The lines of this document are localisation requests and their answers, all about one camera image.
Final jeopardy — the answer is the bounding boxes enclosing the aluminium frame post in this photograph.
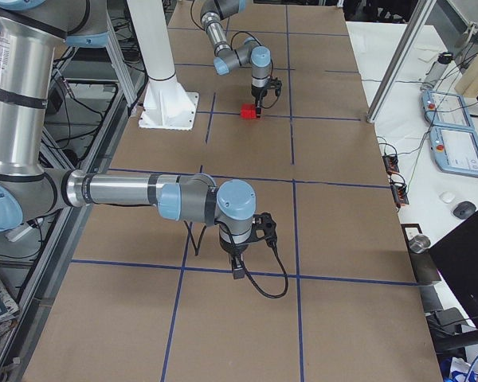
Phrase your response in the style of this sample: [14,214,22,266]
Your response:
[366,0,437,123]

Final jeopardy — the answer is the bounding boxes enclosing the silver bottle black cap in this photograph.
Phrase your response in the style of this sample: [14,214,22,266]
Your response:
[420,52,454,91]

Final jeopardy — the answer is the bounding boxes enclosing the lower orange circuit board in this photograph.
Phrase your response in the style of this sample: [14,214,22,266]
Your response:
[390,181,409,208]

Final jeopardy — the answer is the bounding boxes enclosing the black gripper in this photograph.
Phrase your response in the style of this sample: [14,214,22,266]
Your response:
[219,238,249,280]
[251,85,268,119]

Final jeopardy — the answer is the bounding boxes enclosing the orange circuit board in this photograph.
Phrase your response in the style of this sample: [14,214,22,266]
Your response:
[382,154,400,175]
[390,181,409,208]

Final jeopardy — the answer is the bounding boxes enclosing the upper teach pendant tablet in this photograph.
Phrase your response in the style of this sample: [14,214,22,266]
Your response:
[421,90,474,130]

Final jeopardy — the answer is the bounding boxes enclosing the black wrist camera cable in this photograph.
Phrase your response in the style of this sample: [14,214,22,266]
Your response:
[185,220,290,299]

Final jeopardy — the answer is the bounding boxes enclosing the lower teach pendant tablet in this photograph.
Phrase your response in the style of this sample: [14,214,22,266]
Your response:
[429,126,478,178]

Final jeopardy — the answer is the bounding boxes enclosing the small white puck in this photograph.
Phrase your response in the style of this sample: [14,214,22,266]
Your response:
[439,192,455,204]

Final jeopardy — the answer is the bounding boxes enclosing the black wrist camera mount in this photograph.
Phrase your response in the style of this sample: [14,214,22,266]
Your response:
[251,212,277,248]

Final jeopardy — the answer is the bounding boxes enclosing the black computer mouse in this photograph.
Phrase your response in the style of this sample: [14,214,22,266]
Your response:
[453,201,476,220]

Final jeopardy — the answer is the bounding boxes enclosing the black monitor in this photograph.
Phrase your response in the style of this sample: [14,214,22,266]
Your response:
[429,210,478,328]

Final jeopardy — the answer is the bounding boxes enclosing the teach pendant tablet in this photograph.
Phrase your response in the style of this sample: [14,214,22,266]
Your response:
[429,126,478,178]
[421,90,474,130]

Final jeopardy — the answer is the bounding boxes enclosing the white pedestal column base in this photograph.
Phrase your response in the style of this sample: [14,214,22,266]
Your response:
[127,0,199,131]

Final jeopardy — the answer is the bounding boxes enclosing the small metal cup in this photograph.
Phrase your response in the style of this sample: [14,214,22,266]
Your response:
[408,234,431,254]

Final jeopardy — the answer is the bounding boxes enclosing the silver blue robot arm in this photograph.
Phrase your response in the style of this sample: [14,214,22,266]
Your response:
[197,1,280,119]
[0,1,257,279]

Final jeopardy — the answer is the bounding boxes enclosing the upper orange circuit board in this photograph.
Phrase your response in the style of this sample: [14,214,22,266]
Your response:
[382,154,400,175]

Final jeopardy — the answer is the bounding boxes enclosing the red cube block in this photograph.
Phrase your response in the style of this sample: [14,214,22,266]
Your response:
[240,103,256,119]

